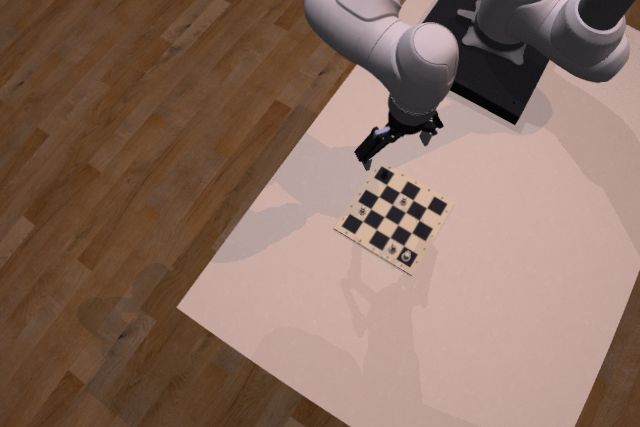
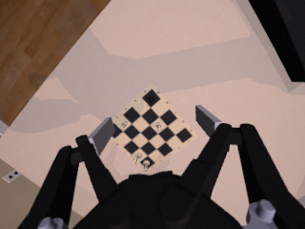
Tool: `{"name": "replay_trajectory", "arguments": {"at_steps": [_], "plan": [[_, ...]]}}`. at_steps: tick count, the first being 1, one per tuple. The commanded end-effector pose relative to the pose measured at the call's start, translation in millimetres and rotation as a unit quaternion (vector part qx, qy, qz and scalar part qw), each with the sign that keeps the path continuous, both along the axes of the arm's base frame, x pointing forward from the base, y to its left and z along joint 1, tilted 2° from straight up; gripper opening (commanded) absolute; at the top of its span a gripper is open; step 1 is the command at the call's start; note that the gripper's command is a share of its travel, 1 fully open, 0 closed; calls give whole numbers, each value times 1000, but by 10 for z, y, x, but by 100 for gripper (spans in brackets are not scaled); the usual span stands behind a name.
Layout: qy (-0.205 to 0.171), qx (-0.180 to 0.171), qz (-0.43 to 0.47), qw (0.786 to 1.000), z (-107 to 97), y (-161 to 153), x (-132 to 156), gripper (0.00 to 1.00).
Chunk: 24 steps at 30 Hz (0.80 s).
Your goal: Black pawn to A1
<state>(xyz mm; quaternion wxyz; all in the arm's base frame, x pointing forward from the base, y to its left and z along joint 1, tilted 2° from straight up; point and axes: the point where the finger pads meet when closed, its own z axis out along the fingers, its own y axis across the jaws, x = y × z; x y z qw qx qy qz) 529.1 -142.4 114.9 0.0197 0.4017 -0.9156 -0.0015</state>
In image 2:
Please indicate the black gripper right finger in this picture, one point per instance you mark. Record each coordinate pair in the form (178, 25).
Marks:
(272, 205)

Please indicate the chessboard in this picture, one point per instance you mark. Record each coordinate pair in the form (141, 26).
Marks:
(141, 135)

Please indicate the black pawn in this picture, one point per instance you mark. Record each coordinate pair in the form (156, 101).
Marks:
(151, 98)

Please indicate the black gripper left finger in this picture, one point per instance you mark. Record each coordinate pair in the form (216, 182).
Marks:
(52, 206)

